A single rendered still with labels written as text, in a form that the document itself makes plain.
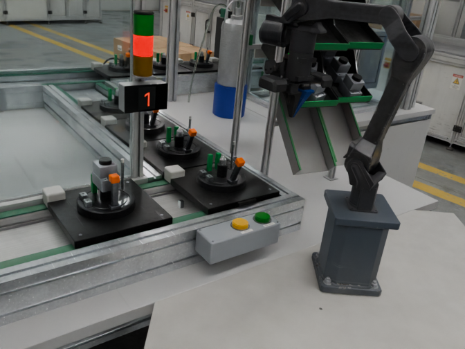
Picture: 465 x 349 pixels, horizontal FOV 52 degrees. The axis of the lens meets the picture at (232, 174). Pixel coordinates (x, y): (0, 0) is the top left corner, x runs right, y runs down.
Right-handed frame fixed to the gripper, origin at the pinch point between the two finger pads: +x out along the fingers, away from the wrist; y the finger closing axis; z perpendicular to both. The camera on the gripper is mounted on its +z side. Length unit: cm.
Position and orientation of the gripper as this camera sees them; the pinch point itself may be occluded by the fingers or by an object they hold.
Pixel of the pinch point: (293, 102)
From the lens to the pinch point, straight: 115.2
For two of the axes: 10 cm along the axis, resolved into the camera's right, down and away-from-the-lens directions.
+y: -8.1, 1.7, -5.6
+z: -5.7, -3.9, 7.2
